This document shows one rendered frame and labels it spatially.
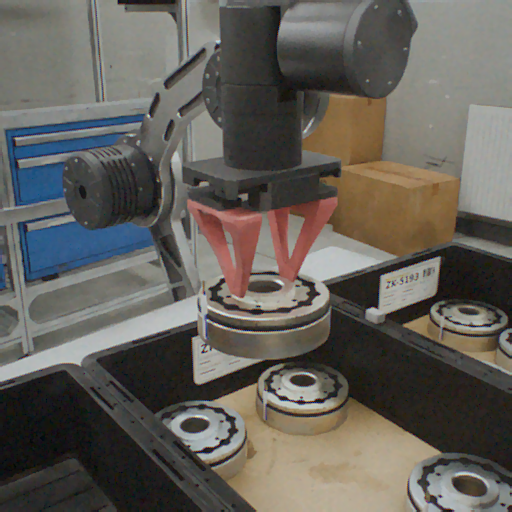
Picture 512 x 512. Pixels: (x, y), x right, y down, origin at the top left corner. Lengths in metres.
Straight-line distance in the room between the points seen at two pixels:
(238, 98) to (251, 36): 0.04
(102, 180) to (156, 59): 2.42
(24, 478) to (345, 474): 0.31
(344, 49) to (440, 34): 3.79
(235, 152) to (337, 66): 0.10
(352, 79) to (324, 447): 0.42
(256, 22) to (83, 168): 1.07
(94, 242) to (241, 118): 2.26
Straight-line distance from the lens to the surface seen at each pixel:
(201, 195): 0.47
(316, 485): 0.66
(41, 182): 2.52
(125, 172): 1.48
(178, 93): 1.40
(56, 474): 0.70
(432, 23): 4.20
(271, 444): 0.70
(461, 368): 0.66
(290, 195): 0.45
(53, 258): 2.61
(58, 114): 2.50
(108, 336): 1.23
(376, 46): 0.40
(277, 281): 0.51
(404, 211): 3.61
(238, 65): 0.44
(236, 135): 0.45
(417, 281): 0.96
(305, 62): 0.40
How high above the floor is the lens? 1.25
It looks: 21 degrees down
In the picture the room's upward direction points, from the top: straight up
